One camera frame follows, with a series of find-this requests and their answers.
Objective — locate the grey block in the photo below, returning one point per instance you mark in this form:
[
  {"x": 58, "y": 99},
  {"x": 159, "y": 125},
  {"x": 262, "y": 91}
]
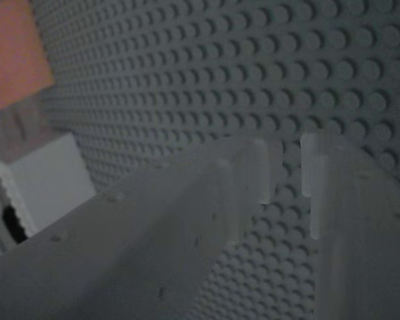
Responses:
[{"x": 53, "y": 176}]

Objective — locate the grey studded baseplate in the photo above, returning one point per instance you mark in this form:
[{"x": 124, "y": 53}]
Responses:
[{"x": 186, "y": 66}]

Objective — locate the orange block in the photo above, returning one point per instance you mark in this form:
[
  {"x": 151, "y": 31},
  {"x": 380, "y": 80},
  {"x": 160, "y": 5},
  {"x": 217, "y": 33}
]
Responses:
[{"x": 13, "y": 50}]

